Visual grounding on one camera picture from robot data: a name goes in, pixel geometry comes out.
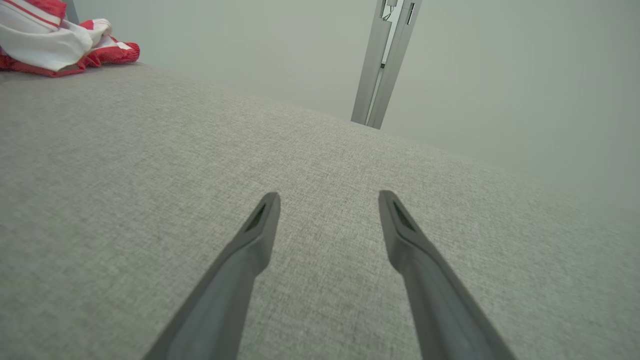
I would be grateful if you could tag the red and white jersey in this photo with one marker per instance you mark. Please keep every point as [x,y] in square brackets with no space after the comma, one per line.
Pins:
[40,45]

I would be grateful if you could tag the grey metal wall post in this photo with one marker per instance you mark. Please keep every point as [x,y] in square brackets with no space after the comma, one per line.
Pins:
[375,75]

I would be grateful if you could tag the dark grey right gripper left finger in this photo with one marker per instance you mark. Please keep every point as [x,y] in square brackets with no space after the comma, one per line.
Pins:
[235,290]

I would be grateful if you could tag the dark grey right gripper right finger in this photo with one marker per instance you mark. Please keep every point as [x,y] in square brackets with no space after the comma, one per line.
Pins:
[440,300]

